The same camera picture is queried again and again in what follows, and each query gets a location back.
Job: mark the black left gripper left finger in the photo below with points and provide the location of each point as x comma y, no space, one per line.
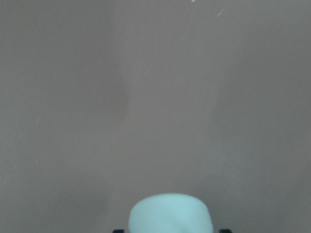
118,231

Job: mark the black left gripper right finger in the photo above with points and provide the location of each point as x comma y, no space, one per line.
224,231

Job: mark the green plastic cup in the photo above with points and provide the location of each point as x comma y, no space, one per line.
170,213

